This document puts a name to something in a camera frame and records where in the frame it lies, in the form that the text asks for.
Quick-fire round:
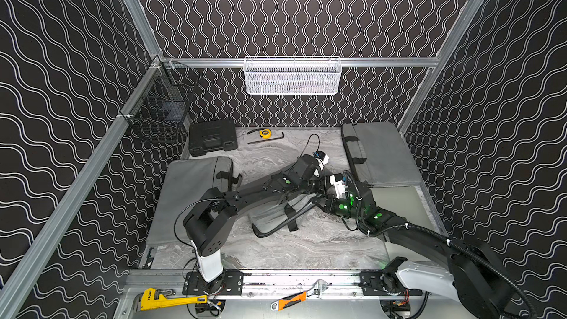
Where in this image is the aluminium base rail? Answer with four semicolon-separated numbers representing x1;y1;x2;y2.
183;270;422;301

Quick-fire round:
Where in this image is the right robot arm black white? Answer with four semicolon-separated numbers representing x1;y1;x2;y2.
309;174;537;318

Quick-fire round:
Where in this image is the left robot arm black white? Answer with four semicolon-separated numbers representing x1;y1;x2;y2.
182;150;329;283

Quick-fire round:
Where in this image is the yellow pipe wrench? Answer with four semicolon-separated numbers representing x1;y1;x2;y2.
134;288;208;312

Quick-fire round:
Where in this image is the black plastic tool case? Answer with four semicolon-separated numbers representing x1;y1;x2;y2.
188;119;238;157

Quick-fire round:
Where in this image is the orange adjustable wrench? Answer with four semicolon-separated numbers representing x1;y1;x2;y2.
270;279;330;312

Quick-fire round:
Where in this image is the black wire basket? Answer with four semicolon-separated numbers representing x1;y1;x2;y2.
126;61;202;144

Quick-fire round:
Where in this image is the white wire mesh basket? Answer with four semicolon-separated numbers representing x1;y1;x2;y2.
243;56;343;95

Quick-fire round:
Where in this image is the yellow tape measure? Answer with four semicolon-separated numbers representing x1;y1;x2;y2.
247;128;272;140

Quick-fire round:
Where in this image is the black hex key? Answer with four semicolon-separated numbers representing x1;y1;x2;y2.
247;132;285;145

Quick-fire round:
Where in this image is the silver laptop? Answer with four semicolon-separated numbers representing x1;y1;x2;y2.
372;186;446;262

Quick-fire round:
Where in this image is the grey zippered laptop bag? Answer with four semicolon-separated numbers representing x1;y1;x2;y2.
341;122;422;187

